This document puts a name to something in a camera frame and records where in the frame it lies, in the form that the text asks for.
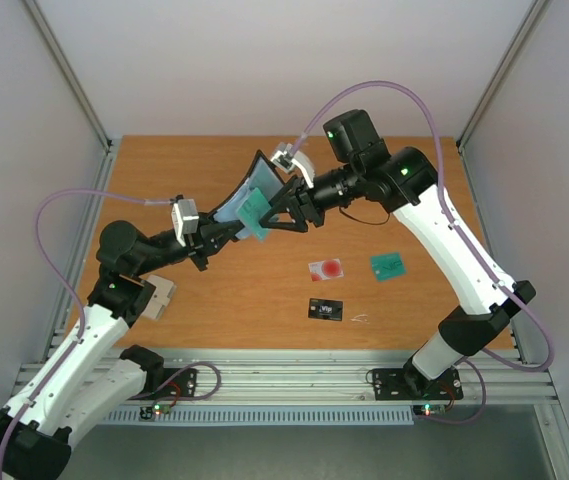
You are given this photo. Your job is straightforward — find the black VIP credit card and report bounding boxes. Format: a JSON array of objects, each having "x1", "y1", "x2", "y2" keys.
[{"x1": 308, "y1": 298, "x2": 343, "y2": 321}]

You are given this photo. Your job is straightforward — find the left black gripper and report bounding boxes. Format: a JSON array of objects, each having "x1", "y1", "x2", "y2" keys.
[{"x1": 134, "y1": 212, "x2": 246, "y2": 276}]

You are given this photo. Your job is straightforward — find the green credit card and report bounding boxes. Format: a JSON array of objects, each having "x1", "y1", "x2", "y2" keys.
[
  {"x1": 235, "y1": 188, "x2": 270, "y2": 241},
  {"x1": 370, "y1": 252, "x2": 406, "y2": 282}
]

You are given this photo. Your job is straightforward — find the black leather card holder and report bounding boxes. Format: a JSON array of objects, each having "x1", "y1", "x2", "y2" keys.
[{"x1": 210, "y1": 150, "x2": 284, "y2": 223}]

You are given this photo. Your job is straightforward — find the grey card holder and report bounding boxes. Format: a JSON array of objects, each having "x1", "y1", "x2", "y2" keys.
[{"x1": 142, "y1": 275, "x2": 176, "y2": 321}]

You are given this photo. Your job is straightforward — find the right circuit board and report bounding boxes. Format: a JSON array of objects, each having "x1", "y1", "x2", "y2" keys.
[{"x1": 413, "y1": 403, "x2": 449, "y2": 417}]

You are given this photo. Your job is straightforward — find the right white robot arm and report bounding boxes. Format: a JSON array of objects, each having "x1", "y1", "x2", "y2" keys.
[{"x1": 260, "y1": 109, "x2": 535, "y2": 399}]

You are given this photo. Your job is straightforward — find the red white credit card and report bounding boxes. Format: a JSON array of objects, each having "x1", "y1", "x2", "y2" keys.
[{"x1": 308, "y1": 259, "x2": 344, "y2": 282}]

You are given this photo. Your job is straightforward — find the circuit board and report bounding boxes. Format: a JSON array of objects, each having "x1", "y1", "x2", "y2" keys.
[
  {"x1": 139, "y1": 403, "x2": 172, "y2": 421},
  {"x1": 413, "y1": 403, "x2": 449, "y2": 417}
]

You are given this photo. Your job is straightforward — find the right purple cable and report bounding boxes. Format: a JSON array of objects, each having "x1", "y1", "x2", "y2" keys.
[{"x1": 291, "y1": 79, "x2": 556, "y2": 425}]

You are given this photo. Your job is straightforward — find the grey slotted cable duct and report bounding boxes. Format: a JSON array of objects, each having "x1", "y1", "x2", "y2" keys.
[{"x1": 102, "y1": 405, "x2": 414, "y2": 427}]

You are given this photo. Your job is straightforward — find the right aluminium corner post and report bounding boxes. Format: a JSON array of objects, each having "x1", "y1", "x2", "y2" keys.
[{"x1": 456, "y1": 0, "x2": 553, "y2": 151}]

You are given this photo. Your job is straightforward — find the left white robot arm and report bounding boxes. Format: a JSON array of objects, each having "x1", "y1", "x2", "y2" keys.
[{"x1": 0, "y1": 216, "x2": 243, "y2": 479}]

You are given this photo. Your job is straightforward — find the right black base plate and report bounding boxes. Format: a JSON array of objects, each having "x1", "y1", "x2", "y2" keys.
[{"x1": 366, "y1": 367, "x2": 464, "y2": 402}]

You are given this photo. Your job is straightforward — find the purple cable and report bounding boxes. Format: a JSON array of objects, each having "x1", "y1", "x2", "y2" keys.
[
  {"x1": 291, "y1": 79, "x2": 556, "y2": 425},
  {"x1": 0, "y1": 188, "x2": 178, "y2": 480}
]

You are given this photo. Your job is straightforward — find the aluminium frame rails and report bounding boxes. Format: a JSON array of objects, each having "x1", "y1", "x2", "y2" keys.
[{"x1": 18, "y1": 347, "x2": 560, "y2": 407}]

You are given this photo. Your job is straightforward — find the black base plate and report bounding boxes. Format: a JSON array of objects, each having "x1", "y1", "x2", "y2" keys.
[
  {"x1": 153, "y1": 368, "x2": 198, "y2": 399},
  {"x1": 366, "y1": 367, "x2": 464, "y2": 402}
]

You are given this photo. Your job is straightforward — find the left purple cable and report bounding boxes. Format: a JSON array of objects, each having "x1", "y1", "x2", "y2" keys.
[{"x1": 0, "y1": 188, "x2": 178, "y2": 480}]

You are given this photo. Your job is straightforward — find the left aluminium corner post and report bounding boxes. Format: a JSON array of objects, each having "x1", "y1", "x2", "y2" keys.
[{"x1": 19, "y1": 0, "x2": 115, "y2": 151}]

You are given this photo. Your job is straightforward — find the aluminium corner post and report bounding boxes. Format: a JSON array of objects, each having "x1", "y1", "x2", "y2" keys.
[
  {"x1": 19, "y1": 0, "x2": 115, "y2": 151},
  {"x1": 456, "y1": 0, "x2": 553, "y2": 151}
]

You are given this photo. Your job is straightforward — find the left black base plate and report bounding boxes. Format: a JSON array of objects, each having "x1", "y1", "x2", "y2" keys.
[{"x1": 153, "y1": 368, "x2": 198, "y2": 399}]

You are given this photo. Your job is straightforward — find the left circuit board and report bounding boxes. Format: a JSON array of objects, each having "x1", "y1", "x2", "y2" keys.
[{"x1": 139, "y1": 403, "x2": 172, "y2": 421}]

